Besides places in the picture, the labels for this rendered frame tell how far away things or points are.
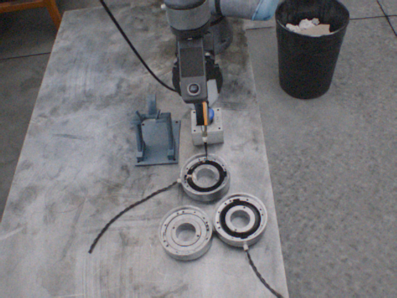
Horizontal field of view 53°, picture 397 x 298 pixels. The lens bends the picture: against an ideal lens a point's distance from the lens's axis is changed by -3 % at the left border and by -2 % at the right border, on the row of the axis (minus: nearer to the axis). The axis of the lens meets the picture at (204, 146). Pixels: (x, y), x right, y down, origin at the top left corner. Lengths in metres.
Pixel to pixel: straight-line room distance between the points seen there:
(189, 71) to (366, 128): 1.46
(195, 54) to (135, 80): 0.44
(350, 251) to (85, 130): 1.12
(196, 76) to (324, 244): 1.14
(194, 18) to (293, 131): 1.38
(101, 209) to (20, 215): 0.19
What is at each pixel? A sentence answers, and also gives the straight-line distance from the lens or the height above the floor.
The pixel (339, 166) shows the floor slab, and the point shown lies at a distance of 1.91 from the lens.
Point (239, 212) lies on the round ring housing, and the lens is 0.83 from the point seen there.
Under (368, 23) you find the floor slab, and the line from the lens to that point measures 2.70.
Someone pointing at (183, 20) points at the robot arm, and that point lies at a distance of 0.69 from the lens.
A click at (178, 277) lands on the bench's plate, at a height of 0.80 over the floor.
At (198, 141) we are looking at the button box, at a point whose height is 0.81.
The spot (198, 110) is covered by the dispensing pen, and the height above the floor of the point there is 0.94.
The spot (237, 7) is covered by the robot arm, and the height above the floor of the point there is 0.96.
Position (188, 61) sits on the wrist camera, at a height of 1.08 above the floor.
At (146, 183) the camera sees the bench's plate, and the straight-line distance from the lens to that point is 0.91.
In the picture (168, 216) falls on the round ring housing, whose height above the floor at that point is 0.83.
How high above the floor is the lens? 1.55
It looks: 52 degrees down
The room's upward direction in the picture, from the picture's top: 10 degrees counter-clockwise
